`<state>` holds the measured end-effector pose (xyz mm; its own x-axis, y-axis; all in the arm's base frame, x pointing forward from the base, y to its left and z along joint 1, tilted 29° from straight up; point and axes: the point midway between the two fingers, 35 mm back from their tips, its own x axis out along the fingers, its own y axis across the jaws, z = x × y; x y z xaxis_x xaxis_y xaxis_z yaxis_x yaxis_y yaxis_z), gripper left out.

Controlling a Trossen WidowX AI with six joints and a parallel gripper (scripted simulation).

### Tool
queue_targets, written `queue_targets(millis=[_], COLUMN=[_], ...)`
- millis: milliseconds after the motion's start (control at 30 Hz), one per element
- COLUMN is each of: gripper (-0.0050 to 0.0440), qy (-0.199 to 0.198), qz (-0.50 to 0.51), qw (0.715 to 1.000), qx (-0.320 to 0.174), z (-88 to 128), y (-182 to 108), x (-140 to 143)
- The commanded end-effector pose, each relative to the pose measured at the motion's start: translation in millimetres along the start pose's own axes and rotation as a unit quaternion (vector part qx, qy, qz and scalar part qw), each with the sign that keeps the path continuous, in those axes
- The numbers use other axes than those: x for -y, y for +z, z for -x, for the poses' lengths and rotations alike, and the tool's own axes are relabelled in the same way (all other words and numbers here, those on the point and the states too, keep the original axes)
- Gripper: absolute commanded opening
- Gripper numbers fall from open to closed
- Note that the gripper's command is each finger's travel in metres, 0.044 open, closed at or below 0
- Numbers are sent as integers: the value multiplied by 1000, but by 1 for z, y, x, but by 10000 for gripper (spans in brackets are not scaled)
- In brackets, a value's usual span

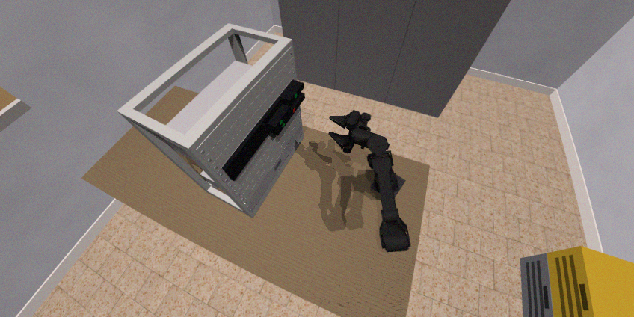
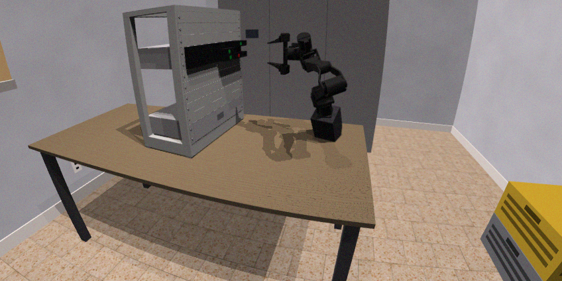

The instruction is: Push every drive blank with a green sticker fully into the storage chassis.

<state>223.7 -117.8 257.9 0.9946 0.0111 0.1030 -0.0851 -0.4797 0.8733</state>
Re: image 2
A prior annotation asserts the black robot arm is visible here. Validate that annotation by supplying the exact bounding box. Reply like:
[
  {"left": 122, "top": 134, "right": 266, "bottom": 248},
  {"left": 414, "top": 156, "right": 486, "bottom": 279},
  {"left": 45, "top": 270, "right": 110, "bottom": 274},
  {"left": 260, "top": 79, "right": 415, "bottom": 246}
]
[{"left": 289, "top": 32, "right": 347, "bottom": 118}]

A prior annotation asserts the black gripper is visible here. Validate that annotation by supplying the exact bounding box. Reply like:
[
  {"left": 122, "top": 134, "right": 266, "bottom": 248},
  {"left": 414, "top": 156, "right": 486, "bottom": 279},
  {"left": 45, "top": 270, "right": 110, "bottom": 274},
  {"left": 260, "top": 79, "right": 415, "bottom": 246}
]
[{"left": 267, "top": 33, "right": 300, "bottom": 75}]

